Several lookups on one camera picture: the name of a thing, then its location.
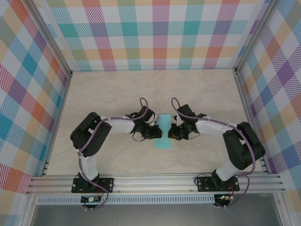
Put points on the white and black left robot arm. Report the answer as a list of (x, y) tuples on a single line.
[(117, 127)]

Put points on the aluminium mounting rail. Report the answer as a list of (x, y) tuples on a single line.
[(152, 184)]

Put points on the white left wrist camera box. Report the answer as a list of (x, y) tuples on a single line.
[(155, 120)]

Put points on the aluminium frame leg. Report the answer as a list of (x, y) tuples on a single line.
[(282, 212), (29, 212)]

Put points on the small circuit board green light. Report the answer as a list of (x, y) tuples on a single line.
[(224, 197)]

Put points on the grey metal panel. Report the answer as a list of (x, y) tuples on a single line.
[(152, 216)]

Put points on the aluminium side rail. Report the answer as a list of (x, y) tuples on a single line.
[(243, 94), (65, 91)]

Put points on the aluminium frame post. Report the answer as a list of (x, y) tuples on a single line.
[(51, 37), (254, 35)]

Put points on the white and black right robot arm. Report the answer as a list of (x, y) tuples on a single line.
[(211, 128)]

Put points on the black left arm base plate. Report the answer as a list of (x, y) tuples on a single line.
[(105, 184)]

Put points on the small black circuit board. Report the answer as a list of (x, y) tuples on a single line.
[(88, 199)]

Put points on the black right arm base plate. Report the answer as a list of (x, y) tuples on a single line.
[(204, 184)]

